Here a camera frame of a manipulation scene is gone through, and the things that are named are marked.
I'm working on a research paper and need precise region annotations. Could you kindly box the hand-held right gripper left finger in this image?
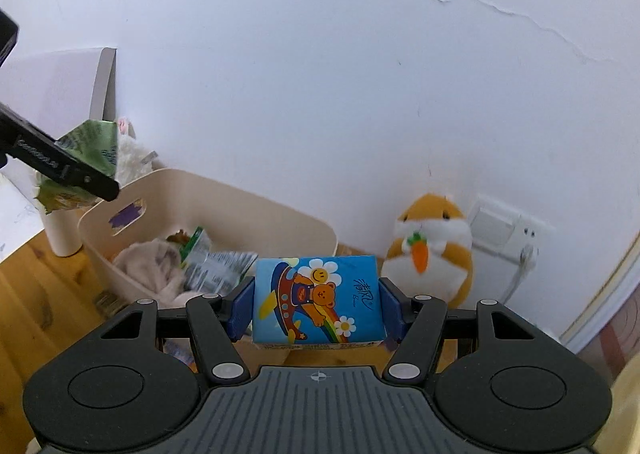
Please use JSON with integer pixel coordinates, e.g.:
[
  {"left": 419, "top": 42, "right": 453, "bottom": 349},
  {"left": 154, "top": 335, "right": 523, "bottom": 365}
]
[{"left": 99, "top": 278, "right": 257, "bottom": 383}]

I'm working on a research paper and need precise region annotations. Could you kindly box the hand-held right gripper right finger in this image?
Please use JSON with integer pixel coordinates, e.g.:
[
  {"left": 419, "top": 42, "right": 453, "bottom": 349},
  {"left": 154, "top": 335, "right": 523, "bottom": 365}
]
[{"left": 379, "top": 277, "right": 543, "bottom": 383}]

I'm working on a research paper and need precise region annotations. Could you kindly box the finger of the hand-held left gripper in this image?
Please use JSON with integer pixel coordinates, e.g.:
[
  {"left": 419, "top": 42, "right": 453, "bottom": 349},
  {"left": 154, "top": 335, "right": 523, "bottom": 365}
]
[{"left": 0, "top": 101, "right": 121, "bottom": 202}]

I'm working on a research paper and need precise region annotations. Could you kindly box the green snack packet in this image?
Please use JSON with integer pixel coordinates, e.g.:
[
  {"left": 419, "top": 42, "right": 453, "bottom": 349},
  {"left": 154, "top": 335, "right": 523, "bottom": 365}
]
[{"left": 32, "top": 119, "right": 122, "bottom": 213}]

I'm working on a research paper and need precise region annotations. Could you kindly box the blue cartoon tissue pack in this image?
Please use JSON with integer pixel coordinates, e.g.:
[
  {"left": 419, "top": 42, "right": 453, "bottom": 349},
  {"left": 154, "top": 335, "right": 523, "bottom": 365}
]
[{"left": 252, "top": 255, "right": 389, "bottom": 348}]

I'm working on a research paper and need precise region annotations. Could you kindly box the white fluffy rabbit plush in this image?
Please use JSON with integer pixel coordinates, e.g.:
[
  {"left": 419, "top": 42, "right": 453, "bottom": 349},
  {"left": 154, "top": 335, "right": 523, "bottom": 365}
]
[{"left": 114, "top": 116, "right": 162, "bottom": 186}]

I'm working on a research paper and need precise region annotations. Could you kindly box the beige plastic storage bin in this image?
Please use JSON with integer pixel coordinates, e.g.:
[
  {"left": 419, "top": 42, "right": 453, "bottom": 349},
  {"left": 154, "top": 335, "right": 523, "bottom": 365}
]
[{"left": 77, "top": 168, "right": 339, "bottom": 316}]

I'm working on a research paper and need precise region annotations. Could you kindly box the wooden desktop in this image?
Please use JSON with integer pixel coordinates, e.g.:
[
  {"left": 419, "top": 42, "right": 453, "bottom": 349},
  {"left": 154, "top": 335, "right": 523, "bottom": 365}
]
[{"left": 0, "top": 228, "right": 481, "bottom": 435}]

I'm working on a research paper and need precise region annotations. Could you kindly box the silver foil packet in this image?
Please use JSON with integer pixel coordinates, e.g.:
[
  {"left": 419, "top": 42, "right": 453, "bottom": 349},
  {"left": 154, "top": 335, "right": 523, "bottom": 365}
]
[{"left": 184, "top": 249, "right": 259, "bottom": 296}]

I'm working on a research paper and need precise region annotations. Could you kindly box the orange and white hamster plush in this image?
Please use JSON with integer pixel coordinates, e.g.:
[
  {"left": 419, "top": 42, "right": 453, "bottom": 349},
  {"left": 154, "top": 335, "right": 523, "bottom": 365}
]
[{"left": 382, "top": 191, "right": 476, "bottom": 309}]

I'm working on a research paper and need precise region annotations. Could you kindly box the white cardboard box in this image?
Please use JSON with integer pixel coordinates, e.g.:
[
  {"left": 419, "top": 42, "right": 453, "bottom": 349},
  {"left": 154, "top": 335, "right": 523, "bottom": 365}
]
[{"left": 0, "top": 47, "right": 120, "bottom": 187}]

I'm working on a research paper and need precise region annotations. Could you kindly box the white cylindrical cup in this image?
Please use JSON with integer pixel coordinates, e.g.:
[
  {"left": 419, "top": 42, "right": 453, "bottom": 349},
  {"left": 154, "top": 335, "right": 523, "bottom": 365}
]
[{"left": 42, "top": 194, "right": 87, "bottom": 258}]

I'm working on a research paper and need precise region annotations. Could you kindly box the small green packet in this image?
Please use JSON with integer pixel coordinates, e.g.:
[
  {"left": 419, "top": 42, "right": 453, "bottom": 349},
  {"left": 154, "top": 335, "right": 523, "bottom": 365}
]
[{"left": 177, "top": 226, "right": 212, "bottom": 266}]

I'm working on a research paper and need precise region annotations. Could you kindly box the beige fluffy cloth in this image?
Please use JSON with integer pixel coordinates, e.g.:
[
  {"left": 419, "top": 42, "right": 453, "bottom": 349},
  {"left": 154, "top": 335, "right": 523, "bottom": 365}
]
[{"left": 112, "top": 238, "right": 190, "bottom": 309}]

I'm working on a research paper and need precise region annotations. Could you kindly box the small patterned item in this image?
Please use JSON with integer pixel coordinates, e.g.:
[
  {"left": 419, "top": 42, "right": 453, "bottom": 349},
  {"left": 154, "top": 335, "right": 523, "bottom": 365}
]
[{"left": 94, "top": 290, "right": 127, "bottom": 319}]

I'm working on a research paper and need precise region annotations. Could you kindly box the white power cable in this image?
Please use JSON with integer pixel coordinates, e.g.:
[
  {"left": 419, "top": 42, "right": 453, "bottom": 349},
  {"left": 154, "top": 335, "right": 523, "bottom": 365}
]
[{"left": 501, "top": 243, "right": 540, "bottom": 306}]

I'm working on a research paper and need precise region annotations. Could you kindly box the white wall outlet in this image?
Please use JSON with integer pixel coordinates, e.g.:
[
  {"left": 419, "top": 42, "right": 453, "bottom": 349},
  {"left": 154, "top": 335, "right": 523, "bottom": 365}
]
[{"left": 469, "top": 193, "right": 557, "bottom": 266}]

